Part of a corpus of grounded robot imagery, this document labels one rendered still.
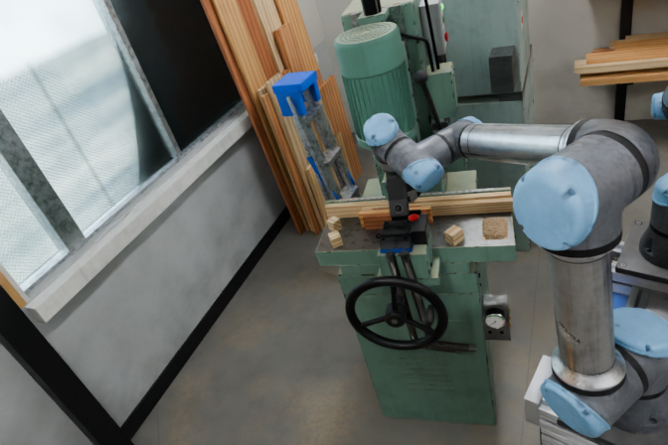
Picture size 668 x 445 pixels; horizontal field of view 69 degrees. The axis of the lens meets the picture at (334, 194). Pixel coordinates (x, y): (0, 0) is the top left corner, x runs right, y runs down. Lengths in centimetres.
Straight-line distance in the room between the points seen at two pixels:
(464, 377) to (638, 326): 94
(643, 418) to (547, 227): 55
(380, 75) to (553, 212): 71
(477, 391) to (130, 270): 156
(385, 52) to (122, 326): 172
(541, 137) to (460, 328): 92
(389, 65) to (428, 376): 115
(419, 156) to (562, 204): 40
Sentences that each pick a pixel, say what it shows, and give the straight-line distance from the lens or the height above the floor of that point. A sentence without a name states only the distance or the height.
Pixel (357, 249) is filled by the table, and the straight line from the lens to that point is 151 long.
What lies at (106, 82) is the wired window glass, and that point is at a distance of 244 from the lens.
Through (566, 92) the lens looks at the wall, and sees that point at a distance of 387.
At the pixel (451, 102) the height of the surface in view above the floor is 120.
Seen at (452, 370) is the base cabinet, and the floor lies 33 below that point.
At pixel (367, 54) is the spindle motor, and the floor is 147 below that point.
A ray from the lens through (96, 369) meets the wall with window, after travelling 240.
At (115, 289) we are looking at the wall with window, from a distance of 237.
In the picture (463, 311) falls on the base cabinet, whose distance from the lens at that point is 163.
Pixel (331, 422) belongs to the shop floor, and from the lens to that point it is 224.
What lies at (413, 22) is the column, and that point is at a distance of 150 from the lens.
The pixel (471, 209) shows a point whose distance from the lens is 155.
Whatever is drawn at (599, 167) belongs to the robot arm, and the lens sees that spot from 72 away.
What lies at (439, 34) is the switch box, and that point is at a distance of 160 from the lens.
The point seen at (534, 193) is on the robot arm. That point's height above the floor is 143.
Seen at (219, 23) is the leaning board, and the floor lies 140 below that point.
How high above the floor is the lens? 184
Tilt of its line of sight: 31 degrees down
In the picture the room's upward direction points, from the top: 17 degrees counter-clockwise
